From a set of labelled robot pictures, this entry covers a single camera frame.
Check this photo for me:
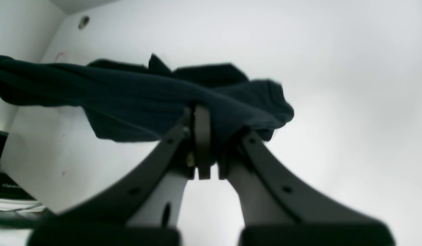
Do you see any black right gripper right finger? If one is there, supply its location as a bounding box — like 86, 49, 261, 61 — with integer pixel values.
219, 128, 396, 246

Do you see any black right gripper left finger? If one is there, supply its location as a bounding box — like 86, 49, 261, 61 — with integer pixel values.
28, 104, 212, 246

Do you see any black t-shirt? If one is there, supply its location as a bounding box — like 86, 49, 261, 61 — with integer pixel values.
0, 55, 294, 154

